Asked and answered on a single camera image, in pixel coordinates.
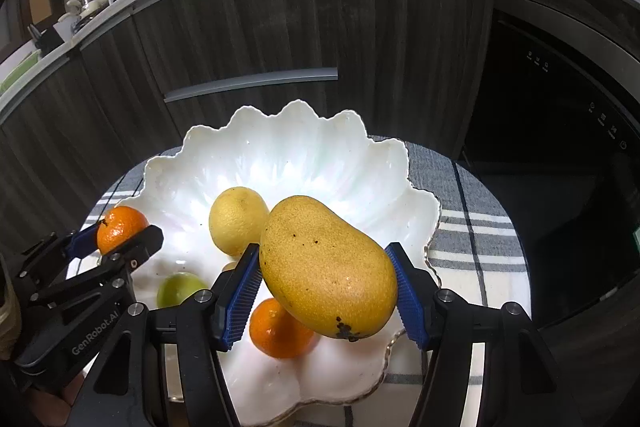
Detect yellow lemon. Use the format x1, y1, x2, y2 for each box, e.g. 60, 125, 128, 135
209, 187, 271, 257

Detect green dish basin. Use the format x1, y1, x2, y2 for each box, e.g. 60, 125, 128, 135
0, 49, 43, 95

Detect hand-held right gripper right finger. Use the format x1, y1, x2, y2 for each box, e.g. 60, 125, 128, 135
384, 242, 583, 427

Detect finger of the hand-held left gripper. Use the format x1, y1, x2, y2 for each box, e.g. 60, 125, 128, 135
30, 225, 165, 308
12, 221, 108, 288

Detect green apple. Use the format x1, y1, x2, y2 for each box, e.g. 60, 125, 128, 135
157, 272, 211, 309

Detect black white checked cloth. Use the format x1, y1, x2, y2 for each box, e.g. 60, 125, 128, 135
80, 137, 530, 427

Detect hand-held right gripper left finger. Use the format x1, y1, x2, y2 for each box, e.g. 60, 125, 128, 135
80, 243, 263, 427

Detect yellow mango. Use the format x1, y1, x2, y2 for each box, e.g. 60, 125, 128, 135
259, 196, 399, 340

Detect black knife block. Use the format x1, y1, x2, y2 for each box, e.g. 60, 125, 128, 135
27, 24, 66, 58

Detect orange mandarin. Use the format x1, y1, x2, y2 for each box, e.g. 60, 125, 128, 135
249, 298, 321, 359
96, 206, 150, 256

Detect dark wood base cabinets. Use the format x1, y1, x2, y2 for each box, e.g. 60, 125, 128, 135
0, 0, 640, 358

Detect white scalloped bowl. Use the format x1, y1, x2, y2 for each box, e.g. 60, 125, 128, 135
131, 101, 442, 415

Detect black built-in dishwasher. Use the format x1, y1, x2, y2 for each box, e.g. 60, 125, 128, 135
457, 0, 640, 328

